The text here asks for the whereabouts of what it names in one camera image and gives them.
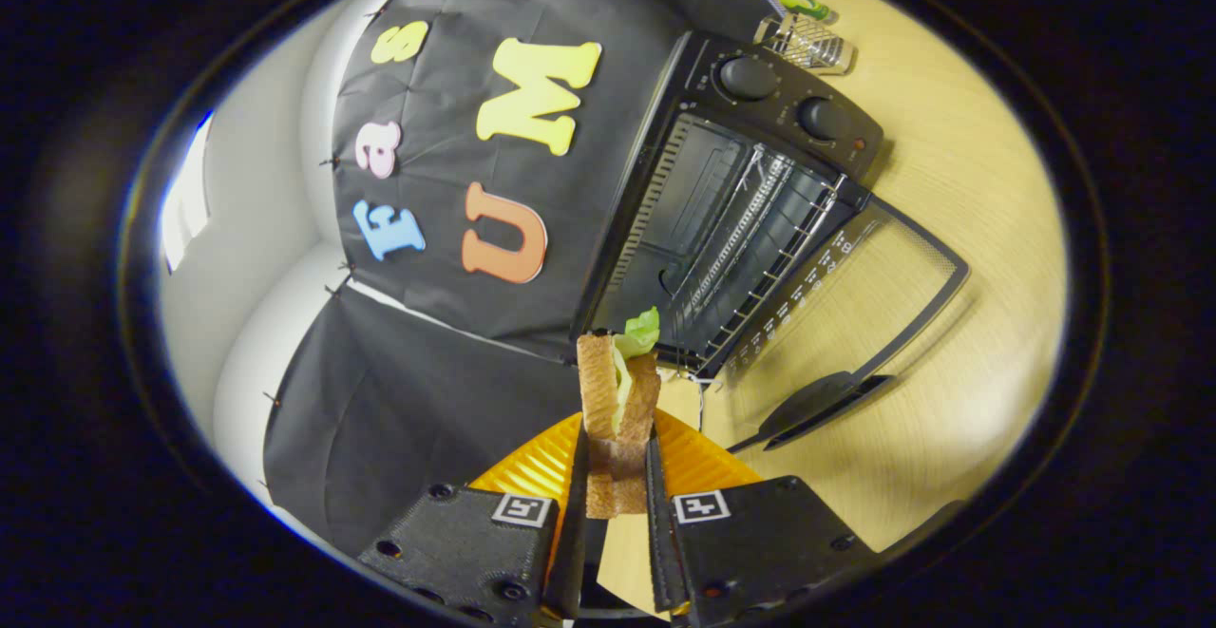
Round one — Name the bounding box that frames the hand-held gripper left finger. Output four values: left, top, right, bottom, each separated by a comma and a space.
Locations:
359, 411, 590, 624

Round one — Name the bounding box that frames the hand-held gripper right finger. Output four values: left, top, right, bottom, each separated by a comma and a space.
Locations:
646, 409, 880, 627

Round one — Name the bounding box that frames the toast sandwich with lettuce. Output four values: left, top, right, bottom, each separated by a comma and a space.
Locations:
576, 307, 663, 520

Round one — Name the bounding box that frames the black toaster oven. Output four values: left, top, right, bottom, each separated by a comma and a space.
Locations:
570, 29, 972, 453

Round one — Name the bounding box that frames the black backdrop cloth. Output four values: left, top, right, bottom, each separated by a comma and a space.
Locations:
261, 0, 827, 558

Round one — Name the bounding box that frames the white string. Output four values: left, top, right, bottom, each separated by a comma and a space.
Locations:
682, 370, 715, 431

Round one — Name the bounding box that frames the metal wire basket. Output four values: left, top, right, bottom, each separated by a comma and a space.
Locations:
753, 12, 856, 76

